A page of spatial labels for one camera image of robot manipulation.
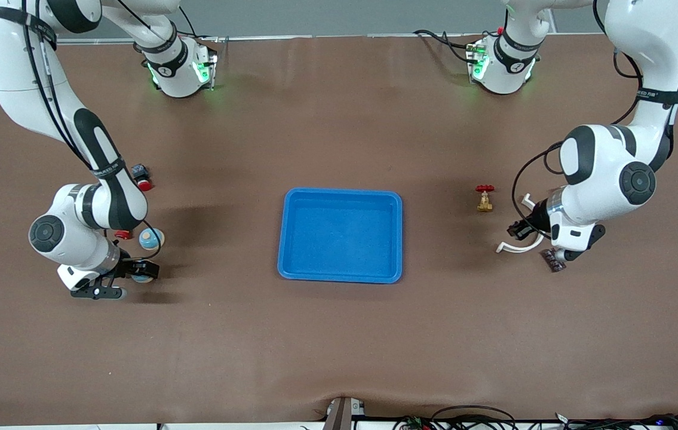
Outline blue plastic tray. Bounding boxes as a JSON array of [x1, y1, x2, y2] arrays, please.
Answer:
[[277, 188, 404, 284]]

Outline white curved pipe clamp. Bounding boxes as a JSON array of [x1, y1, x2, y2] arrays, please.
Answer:
[[495, 193, 546, 254]]

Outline red button blue grey base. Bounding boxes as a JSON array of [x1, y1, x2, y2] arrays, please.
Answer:
[[132, 164, 154, 192]]

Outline brown table mat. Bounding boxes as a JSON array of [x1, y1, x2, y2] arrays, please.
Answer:
[[0, 33, 678, 426]]

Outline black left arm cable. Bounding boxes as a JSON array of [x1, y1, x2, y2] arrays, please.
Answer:
[[511, 0, 644, 239]]

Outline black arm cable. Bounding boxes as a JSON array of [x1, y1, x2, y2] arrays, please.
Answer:
[[511, 0, 644, 239], [19, 0, 163, 263]]

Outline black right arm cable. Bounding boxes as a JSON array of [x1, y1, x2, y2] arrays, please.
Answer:
[[19, 0, 163, 263]]

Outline black cable loop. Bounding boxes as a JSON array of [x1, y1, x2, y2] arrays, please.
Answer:
[[431, 405, 519, 430]]

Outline black cable bundle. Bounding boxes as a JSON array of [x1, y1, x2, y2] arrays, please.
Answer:
[[554, 412, 678, 430]]

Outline black left base cable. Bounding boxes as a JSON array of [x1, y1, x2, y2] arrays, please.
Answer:
[[413, 29, 477, 60]]

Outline black base cable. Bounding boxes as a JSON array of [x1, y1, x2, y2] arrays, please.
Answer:
[[413, 29, 477, 60], [177, 5, 220, 42]]

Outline grey metal table bracket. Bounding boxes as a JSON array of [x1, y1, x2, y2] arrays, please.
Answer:
[[324, 396, 367, 430]]

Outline black right base cable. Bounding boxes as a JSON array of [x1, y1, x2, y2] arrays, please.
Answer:
[[177, 5, 220, 42]]

